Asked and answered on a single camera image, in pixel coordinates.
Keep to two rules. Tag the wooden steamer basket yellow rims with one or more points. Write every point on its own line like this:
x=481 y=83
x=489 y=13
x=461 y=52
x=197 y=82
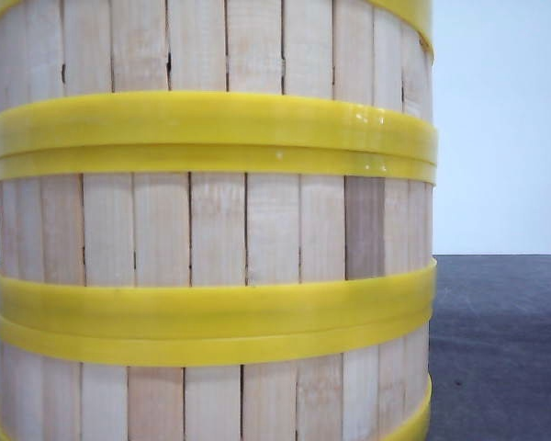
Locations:
x=206 y=323

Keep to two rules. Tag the yellow steamer lid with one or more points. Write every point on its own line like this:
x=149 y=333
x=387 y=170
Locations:
x=418 y=14

